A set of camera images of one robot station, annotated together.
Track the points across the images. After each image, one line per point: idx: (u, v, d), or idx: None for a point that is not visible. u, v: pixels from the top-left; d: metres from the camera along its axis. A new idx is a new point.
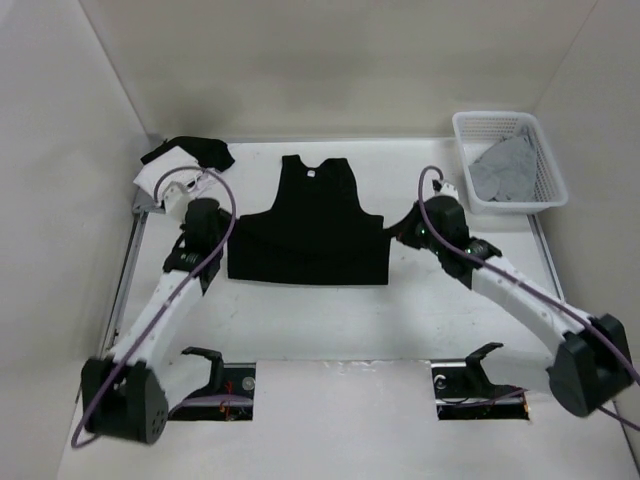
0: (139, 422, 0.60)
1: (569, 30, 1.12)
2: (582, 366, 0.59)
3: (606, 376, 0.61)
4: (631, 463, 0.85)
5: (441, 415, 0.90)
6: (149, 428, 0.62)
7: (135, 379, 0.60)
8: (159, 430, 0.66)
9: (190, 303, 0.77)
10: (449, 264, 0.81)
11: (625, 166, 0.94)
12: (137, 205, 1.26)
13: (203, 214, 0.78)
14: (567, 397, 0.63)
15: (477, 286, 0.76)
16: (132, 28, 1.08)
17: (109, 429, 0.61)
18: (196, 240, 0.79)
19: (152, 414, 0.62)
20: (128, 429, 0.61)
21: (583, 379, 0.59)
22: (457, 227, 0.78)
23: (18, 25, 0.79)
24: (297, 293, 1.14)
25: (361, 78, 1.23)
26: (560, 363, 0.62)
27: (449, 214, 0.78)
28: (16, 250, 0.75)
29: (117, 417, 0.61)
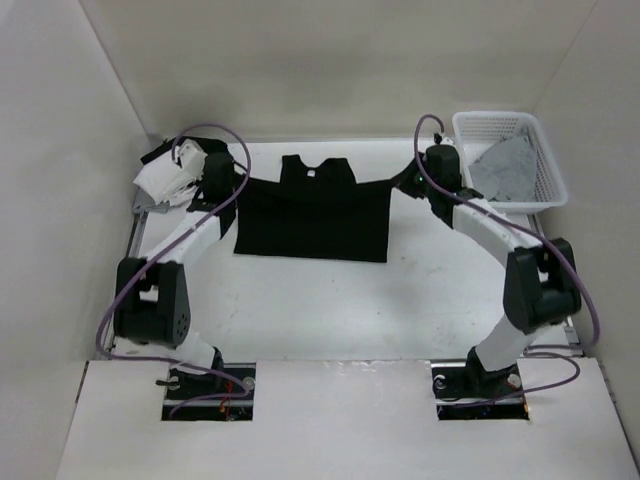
0: (168, 311, 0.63)
1: (569, 30, 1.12)
2: (525, 273, 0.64)
3: (553, 294, 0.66)
4: (630, 463, 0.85)
5: (441, 415, 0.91)
6: (175, 327, 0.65)
7: (166, 273, 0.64)
8: (182, 335, 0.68)
9: (209, 240, 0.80)
10: (437, 206, 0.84)
11: (625, 166, 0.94)
12: (137, 206, 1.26)
13: (220, 167, 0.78)
14: (514, 314, 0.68)
15: (457, 223, 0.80)
16: (133, 27, 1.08)
17: (136, 326, 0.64)
18: (213, 189, 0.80)
19: (179, 313, 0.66)
20: (156, 323, 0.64)
21: (525, 284, 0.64)
22: (450, 172, 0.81)
23: (17, 24, 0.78)
24: (297, 294, 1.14)
25: (362, 78, 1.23)
26: (509, 279, 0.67)
27: (446, 159, 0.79)
28: (17, 251, 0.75)
29: (146, 313, 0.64)
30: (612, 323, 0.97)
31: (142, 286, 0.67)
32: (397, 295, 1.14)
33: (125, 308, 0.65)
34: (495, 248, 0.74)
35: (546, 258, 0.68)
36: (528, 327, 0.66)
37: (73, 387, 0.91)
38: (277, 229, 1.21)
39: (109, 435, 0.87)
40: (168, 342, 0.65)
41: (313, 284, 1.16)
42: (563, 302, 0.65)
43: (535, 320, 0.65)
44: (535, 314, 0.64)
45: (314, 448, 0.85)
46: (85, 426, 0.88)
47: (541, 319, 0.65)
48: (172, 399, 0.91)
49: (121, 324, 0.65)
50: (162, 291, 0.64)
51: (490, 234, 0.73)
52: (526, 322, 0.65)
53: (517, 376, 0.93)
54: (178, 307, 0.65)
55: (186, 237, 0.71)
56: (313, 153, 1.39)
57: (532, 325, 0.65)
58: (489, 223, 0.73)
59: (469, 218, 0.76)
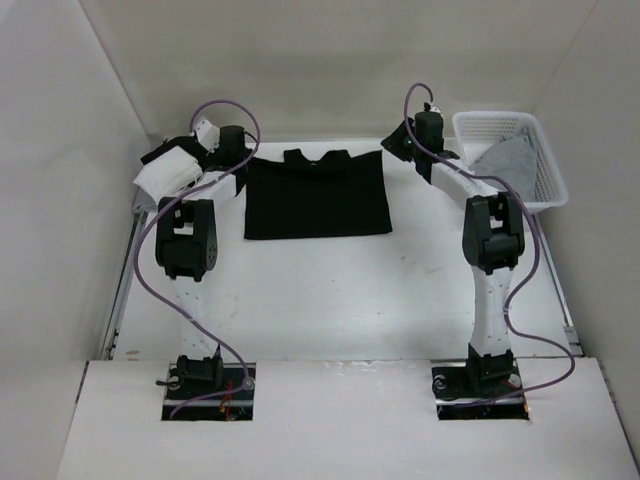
0: (203, 239, 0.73)
1: (569, 30, 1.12)
2: (478, 214, 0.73)
3: (503, 235, 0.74)
4: (631, 463, 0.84)
5: (441, 415, 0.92)
6: (207, 257, 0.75)
7: (200, 208, 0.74)
8: (210, 264, 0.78)
9: (225, 197, 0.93)
10: (419, 163, 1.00)
11: (624, 165, 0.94)
12: (137, 205, 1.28)
13: (233, 136, 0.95)
14: (471, 250, 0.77)
15: (434, 179, 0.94)
16: (133, 28, 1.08)
17: (175, 252, 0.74)
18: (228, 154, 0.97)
19: (210, 243, 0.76)
20: (190, 250, 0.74)
21: (478, 223, 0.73)
22: (433, 135, 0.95)
23: (18, 24, 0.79)
24: (298, 294, 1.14)
25: (361, 78, 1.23)
26: (467, 222, 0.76)
27: (429, 123, 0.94)
28: (17, 250, 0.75)
29: (182, 243, 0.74)
30: (612, 323, 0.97)
31: (176, 223, 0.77)
32: (397, 295, 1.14)
33: (166, 237, 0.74)
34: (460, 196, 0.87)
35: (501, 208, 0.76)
36: (480, 262, 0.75)
37: (73, 386, 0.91)
38: (280, 216, 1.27)
39: (109, 434, 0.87)
40: (199, 270, 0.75)
41: (313, 284, 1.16)
42: (509, 243, 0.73)
43: (485, 256, 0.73)
44: (485, 250, 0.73)
45: (314, 448, 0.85)
46: (85, 426, 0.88)
47: (491, 255, 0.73)
48: (172, 400, 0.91)
49: (162, 252, 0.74)
50: (198, 223, 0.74)
51: (458, 185, 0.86)
52: (479, 258, 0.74)
53: (517, 376, 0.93)
54: (210, 238, 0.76)
55: (207, 187, 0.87)
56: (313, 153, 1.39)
57: (484, 260, 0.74)
58: (457, 177, 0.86)
59: (444, 174, 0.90)
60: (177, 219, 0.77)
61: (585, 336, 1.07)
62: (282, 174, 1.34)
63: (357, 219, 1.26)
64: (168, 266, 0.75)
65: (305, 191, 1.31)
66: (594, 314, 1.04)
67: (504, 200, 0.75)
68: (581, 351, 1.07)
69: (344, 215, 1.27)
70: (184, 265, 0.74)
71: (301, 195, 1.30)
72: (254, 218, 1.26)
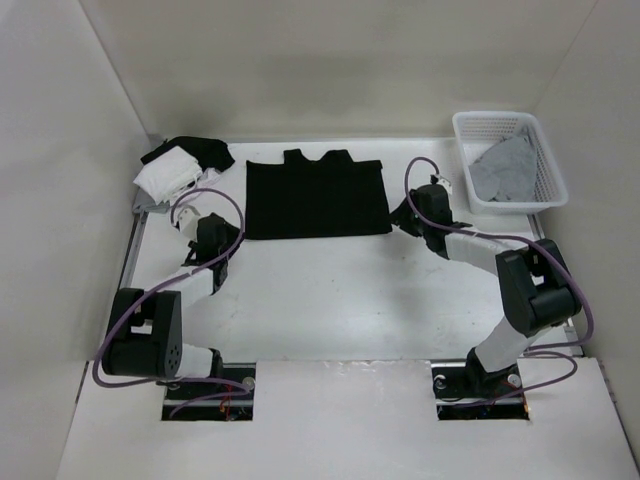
0: (162, 337, 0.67)
1: (570, 29, 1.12)
2: (516, 274, 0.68)
3: (551, 293, 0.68)
4: (631, 463, 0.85)
5: (441, 415, 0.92)
6: (167, 361, 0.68)
7: (165, 303, 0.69)
8: (173, 368, 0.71)
9: (197, 295, 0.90)
10: (431, 239, 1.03)
11: (625, 166, 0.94)
12: (137, 205, 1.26)
13: (213, 228, 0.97)
14: (515, 318, 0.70)
15: (452, 253, 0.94)
16: (132, 28, 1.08)
17: (126, 358, 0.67)
18: (206, 250, 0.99)
19: (172, 344, 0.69)
20: (149, 349, 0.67)
21: (518, 284, 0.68)
22: (441, 208, 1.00)
23: (17, 24, 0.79)
24: (298, 296, 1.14)
25: (362, 78, 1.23)
26: (503, 283, 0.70)
27: (434, 197, 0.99)
28: (15, 250, 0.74)
29: (138, 343, 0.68)
30: (612, 323, 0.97)
31: (134, 320, 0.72)
32: (398, 295, 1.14)
33: (119, 337, 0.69)
34: (486, 262, 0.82)
35: (536, 261, 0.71)
36: (532, 330, 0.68)
37: (73, 386, 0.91)
38: (280, 215, 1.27)
39: (109, 434, 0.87)
40: (159, 375, 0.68)
41: (313, 284, 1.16)
42: (561, 301, 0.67)
43: (537, 321, 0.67)
44: (535, 314, 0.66)
45: (315, 449, 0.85)
46: (85, 426, 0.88)
47: (543, 320, 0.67)
48: (172, 400, 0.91)
49: (111, 354, 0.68)
50: (157, 322, 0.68)
51: (475, 247, 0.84)
52: (529, 324, 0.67)
53: (516, 376, 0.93)
54: (173, 337, 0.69)
55: (178, 280, 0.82)
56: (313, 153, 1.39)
57: (535, 326, 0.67)
58: (476, 239, 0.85)
59: (461, 242, 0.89)
60: (136, 316, 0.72)
61: None
62: (283, 174, 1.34)
63: (359, 218, 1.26)
64: (120, 372, 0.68)
65: (307, 192, 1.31)
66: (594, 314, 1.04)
67: (538, 252, 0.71)
68: (581, 352, 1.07)
69: (345, 215, 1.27)
70: (140, 369, 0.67)
71: (301, 196, 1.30)
72: (254, 217, 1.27)
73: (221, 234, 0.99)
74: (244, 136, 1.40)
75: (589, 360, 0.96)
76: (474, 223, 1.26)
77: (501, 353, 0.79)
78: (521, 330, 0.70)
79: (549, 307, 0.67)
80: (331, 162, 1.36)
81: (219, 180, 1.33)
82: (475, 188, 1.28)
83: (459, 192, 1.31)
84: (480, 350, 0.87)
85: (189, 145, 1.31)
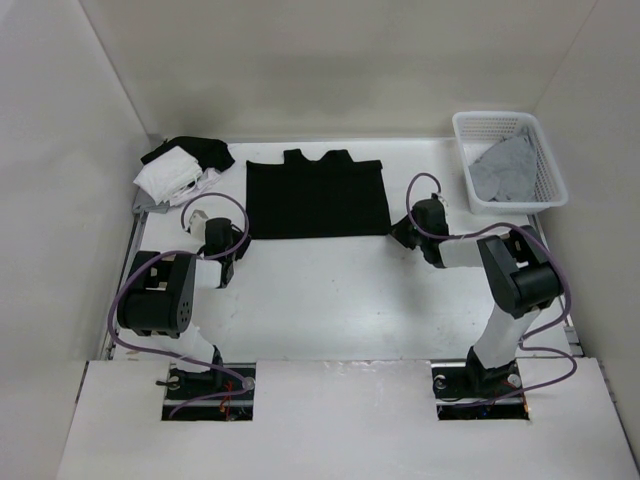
0: (178, 288, 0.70)
1: (569, 29, 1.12)
2: (495, 255, 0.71)
3: (536, 272, 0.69)
4: (631, 463, 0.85)
5: (441, 415, 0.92)
6: (178, 313, 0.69)
7: (180, 261, 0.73)
8: (183, 328, 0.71)
9: (206, 284, 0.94)
10: (428, 251, 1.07)
11: (625, 166, 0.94)
12: (137, 205, 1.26)
13: (220, 230, 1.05)
14: (503, 301, 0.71)
15: (446, 258, 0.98)
16: (132, 28, 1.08)
17: (140, 304, 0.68)
18: (213, 250, 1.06)
19: (185, 297, 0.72)
20: (162, 298, 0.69)
21: (498, 264, 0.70)
22: (438, 223, 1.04)
23: (16, 24, 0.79)
24: (298, 295, 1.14)
25: (361, 78, 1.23)
26: (488, 268, 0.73)
27: (430, 211, 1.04)
28: (15, 250, 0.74)
29: (153, 293, 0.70)
30: (612, 322, 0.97)
31: (149, 282, 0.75)
32: (398, 296, 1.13)
33: (135, 288, 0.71)
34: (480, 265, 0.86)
35: (518, 248, 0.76)
36: (518, 308, 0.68)
37: (73, 386, 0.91)
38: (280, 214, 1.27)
39: (109, 435, 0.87)
40: (170, 326, 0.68)
41: (313, 284, 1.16)
42: (545, 278, 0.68)
43: (522, 298, 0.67)
44: (517, 290, 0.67)
45: (314, 449, 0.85)
46: (85, 426, 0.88)
47: (527, 298, 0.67)
48: (172, 400, 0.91)
49: (125, 304, 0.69)
50: (173, 275, 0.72)
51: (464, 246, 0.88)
52: (515, 302, 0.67)
53: (516, 376, 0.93)
54: (186, 292, 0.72)
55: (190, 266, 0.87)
56: (314, 153, 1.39)
57: (521, 305, 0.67)
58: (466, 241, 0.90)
59: (452, 247, 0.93)
60: (150, 278, 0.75)
61: (584, 336, 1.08)
62: (283, 174, 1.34)
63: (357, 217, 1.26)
64: (132, 321, 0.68)
65: (307, 191, 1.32)
66: (593, 314, 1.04)
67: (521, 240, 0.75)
68: (580, 351, 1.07)
69: (343, 215, 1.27)
70: (152, 318, 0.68)
71: (302, 196, 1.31)
72: (254, 217, 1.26)
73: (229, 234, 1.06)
74: (245, 136, 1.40)
75: (589, 359, 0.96)
76: (474, 224, 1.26)
77: (497, 349, 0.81)
78: (509, 312, 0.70)
79: (535, 285, 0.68)
80: (331, 162, 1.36)
81: (219, 180, 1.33)
82: (475, 188, 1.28)
83: (459, 192, 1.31)
84: (477, 349, 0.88)
85: (189, 145, 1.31)
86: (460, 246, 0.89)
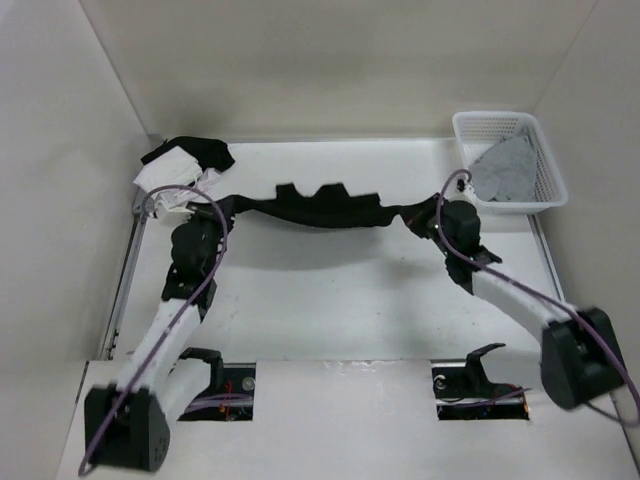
0: (143, 441, 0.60)
1: (569, 29, 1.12)
2: (562, 349, 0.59)
3: (599, 370, 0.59)
4: (631, 463, 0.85)
5: (441, 415, 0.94)
6: (153, 455, 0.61)
7: (139, 399, 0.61)
8: (163, 457, 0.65)
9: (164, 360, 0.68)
10: (453, 267, 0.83)
11: (625, 165, 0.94)
12: (136, 205, 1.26)
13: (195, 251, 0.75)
14: (557, 392, 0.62)
15: (478, 288, 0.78)
16: (133, 28, 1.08)
17: (111, 456, 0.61)
18: (186, 270, 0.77)
19: (157, 437, 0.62)
20: (131, 454, 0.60)
21: (560, 359, 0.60)
22: (470, 237, 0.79)
23: (17, 24, 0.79)
24: (296, 293, 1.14)
25: (361, 78, 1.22)
26: (545, 355, 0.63)
27: (465, 225, 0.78)
28: (15, 250, 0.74)
29: (120, 444, 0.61)
30: (612, 323, 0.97)
31: None
32: (398, 296, 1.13)
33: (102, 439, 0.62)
34: (517, 315, 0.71)
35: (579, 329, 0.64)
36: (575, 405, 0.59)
37: (73, 387, 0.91)
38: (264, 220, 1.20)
39: None
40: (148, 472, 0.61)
41: (313, 284, 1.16)
42: (608, 380, 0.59)
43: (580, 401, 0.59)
44: (578, 393, 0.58)
45: (314, 449, 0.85)
46: (85, 426, 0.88)
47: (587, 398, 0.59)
48: None
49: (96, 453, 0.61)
50: (134, 423, 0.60)
51: (517, 302, 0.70)
52: (574, 402, 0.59)
53: None
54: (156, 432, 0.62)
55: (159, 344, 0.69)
56: (314, 153, 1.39)
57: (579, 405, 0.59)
58: (513, 290, 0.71)
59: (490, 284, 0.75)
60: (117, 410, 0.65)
61: None
62: (284, 174, 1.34)
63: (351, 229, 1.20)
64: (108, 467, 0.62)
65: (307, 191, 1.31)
66: None
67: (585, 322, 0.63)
68: None
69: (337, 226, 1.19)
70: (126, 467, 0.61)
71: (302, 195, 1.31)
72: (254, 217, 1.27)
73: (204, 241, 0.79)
74: (245, 136, 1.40)
75: None
76: None
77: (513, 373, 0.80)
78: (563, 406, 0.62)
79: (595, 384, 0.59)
80: (331, 162, 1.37)
81: (219, 180, 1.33)
82: (475, 189, 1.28)
83: None
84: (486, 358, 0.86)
85: (190, 145, 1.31)
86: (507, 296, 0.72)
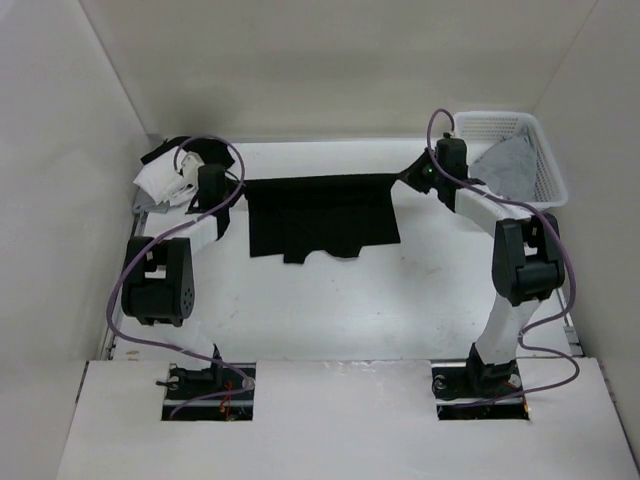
0: (176, 280, 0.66)
1: (569, 28, 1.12)
2: (511, 237, 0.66)
3: (538, 262, 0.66)
4: (630, 463, 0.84)
5: (441, 415, 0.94)
6: (182, 302, 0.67)
7: (176, 248, 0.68)
8: (187, 311, 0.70)
9: (204, 241, 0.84)
10: (442, 191, 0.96)
11: (625, 164, 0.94)
12: (136, 206, 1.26)
13: (213, 177, 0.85)
14: (501, 282, 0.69)
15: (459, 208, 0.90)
16: (132, 26, 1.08)
17: (142, 298, 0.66)
18: (207, 198, 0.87)
19: (186, 286, 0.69)
20: (162, 294, 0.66)
21: (508, 249, 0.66)
22: (456, 162, 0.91)
23: (17, 25, 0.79)
24: (330, 279, 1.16)
25: (361, 78, 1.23)
26: (495, 247, 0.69)
27: (451, 149, 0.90)
28: (15, 251, 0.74)
29: (152, 286, 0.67)
30: (612, 323, 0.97)
31: (147, 267, 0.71)
32: (397, 296, 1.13)
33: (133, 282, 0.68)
34: (476, 217, 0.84)
35: (535, 233, 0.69)
36: (514, 295, 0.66)
37: (73, 387, 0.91)
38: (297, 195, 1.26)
39: (109, 436, 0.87)
40: (173, 312, 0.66)
41: (314, 284, 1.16)
42: (545, 269, 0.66)
43: (520, 285, 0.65)
44: (517, 275, 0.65)
45: (313, 450, 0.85)
46: (85, 425, 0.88)
47: (526, 283, 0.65)
48: (172, 400, 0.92)
49: (130, 298, 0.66)
50: (170, 266, 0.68)
51: (485, 210, 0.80)
52: (512, 287, 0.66)
53: (517, 377, 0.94)
54: (186, 281, 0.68)
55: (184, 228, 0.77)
56: (314, 153, 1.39)
57: (515, 292, 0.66)
58: (483, 201, 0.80)
59: (469, 201, 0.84)
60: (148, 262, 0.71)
61: (585, 336, 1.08)
62: (284, 175, 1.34)
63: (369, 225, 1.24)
64: (138, 313, 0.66)
65: None
66: (593, 313, 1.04)
67: (538, 224, 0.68)
68: (581, 352, 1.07)
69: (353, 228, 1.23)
70: (154, 309, 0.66)
71: None
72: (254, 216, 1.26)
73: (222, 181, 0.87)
74: (245, 136, 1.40)
75: (589, 360, 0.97)
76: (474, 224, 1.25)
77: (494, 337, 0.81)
78: (505, 292, 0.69)
79: (535, 272, 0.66)
80: (333, 163, 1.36)
81: None
82: None
83: None
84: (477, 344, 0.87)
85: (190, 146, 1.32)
86: (475, 205, 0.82)
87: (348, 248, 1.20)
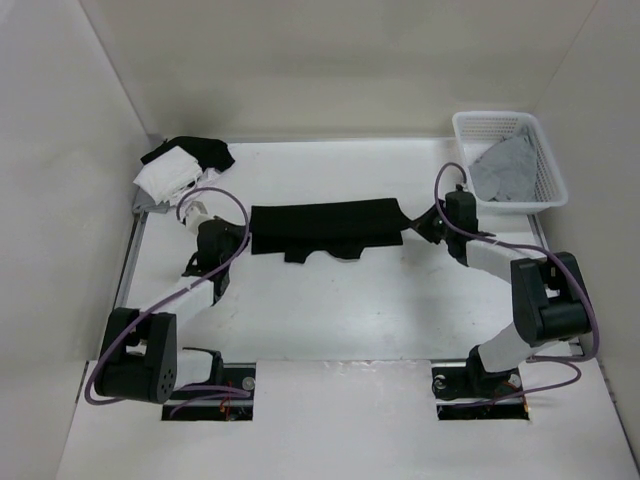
0: (156, 363, 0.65)
1: (570, 28, 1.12)
2: (531, 283, 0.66)
3: (563, 307, 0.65)
4: (629, 463, 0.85)
5: (441, 415, 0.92)
6: (160, 387, 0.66)
7: (158, 323, 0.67)
8: (167, 392, 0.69)
9: (199, 305, 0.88)
10: (453, 244, 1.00)
11: (624, 165, 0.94)
12: (136, 205, 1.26)
13: (213, 235, 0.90)
14: (523, 327, 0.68)
15: (473, 259, 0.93)
16: (132, 26, 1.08)
17: (120, 379, 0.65)
18: (207, 257, 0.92)
19: (167, 366, 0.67)
20: (141, 376, 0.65)
21: (528, 293, 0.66)
22: (467, 215, 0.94)
23: (17, 24, 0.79)
24: (330, 279, 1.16)
25: (361, 78, 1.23)
26: (514, 290, 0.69)
27: (462, 204, 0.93)
28: (15, 251, 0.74)
29: (131, 367, 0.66)
30: (612, 323, 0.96)
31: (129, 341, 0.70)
32: (398, 296, 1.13)
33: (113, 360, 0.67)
34: (490, 262, 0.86)
35: (553, 273, 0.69)
36: (537, 341, 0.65)
37: (73, 387, 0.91)
38: (296, 203, 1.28)
39: (109, 435, 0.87)
40: (149, 396, 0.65)
41: (314, 284, 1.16)
42: (572, 312, 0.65)
43: (544, 332, 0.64)
44: (540, 320, 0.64)
45: (313, 449, 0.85)
46: (85, 425, 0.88)
47: (551, 329, 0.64)
48: (172, 399, 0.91)
49: (104, 380, 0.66)
50: (150, 345, 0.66)
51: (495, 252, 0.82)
52: (536, 333, 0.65)
53: (517, 376, 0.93)
54: (167, 362, 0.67)
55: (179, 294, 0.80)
56: (314, 152, 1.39)
57: (540, 336, 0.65)
58: (496, 247, 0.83)
59: (481, 249, 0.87)
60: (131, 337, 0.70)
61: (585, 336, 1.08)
62: (284, 174, 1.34)
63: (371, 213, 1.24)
64: (113, 394, 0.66)
65: (307, 190, 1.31)
66: None
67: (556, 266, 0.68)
68: (581, 351, 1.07)
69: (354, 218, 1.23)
70: (132, 392, 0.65)
71: (301, 195, 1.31)
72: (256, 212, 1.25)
73: (222, 241, 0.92)
74: (246, 136, 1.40)
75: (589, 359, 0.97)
76: None
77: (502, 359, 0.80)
78: (526, 338, 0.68)
79: (560, 318, 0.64)
80: (332, 162, 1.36)
81: (219, 180, 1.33)
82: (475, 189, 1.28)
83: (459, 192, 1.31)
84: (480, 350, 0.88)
85: (190, 145, 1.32)
86: (490, 253, 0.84)
87: (349, 243, 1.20)
